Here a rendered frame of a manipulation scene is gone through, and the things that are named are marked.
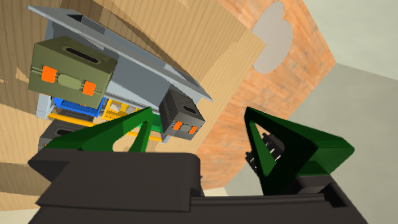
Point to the grey metal shelf rack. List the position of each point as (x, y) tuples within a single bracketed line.
[(140, 85)]

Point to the green open bin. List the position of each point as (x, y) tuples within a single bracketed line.
[(157, 126)]

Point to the blue bin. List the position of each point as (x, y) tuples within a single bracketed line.
[(78, 108)]

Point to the yellow bar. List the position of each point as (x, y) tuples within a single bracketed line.
[(86, 123)]

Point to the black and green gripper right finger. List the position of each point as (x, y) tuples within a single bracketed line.
[(307, 151)]

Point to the olive green tool case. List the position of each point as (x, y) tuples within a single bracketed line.
[(69, 70)]

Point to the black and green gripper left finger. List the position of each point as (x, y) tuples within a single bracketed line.
[(101, 137)]

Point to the yellow open bin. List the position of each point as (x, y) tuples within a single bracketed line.
[(111, 114)]

